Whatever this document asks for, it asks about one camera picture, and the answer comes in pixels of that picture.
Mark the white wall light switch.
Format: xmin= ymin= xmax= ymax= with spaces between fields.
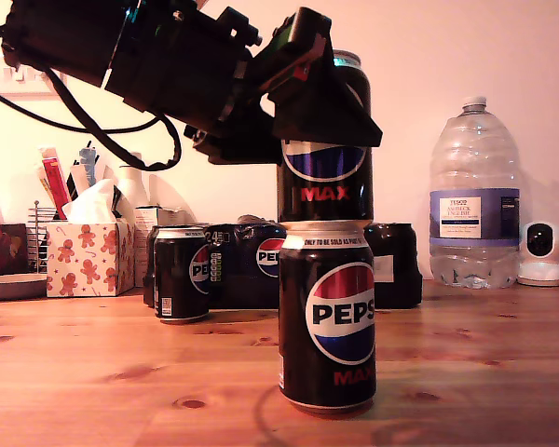
xmin=0 ymin=58 xmax=67 ymax=102

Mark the black white striped packet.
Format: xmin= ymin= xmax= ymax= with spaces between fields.
xmin=66 ymin=160 xmax=92 ymax=202

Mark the small white round camera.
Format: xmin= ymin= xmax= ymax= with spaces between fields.
xmin=516 ymin=221 xmax=559 ymax=288

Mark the black shrink-wrapped Pepsi can pack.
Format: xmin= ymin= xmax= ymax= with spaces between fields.
xmin=143 ymin=213 xmax=424 ymax=311

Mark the dark red box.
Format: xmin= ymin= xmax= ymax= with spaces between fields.
xmin=0 ymin=222 xmax=29 ymax=277

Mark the white bottle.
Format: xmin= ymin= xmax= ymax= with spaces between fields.
xmin=116 ymin=165 xmax=150 ymax=209

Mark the gingerbread print tissue box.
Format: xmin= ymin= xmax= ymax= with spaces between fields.
xmin=45 ymin=221 xmax=136 ymax=298

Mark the small white carton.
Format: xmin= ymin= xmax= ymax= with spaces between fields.
xmin=133 ymin=204 xmax=190 ymax=288

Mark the grey plate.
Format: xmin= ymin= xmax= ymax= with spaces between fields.
xmin=0 ymin=272 xmax=48 ymax=302

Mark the black Pepsi Max can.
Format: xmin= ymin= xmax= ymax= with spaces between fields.
xmin=153 ymin=225 xmax=211 ymax=325
xmin=278 ymin=221 xmax=377 ymax=415
xmin=276 ymin=48 xmax=375 ymax=224

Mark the blue packet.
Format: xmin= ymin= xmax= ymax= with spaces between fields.
xmin=76 ymin=139 xmax=100 ymax=187

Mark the metal wire holder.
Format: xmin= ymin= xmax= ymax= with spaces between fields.
xmin=26 ymin=199 xmax=60 ymax=274

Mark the large clear water bottle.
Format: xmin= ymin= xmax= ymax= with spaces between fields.
xmin=429 ymin=95 xmax=522 ymax=290

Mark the black cable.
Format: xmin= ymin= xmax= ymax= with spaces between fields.
xmin=0 ymin=85 xmax=162 ymax=136
xmin=46 ymin=68 xmax=184 ymax=170

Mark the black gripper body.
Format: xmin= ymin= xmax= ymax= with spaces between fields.
xmin=193 ymin=7 xmax=333 ymax=167

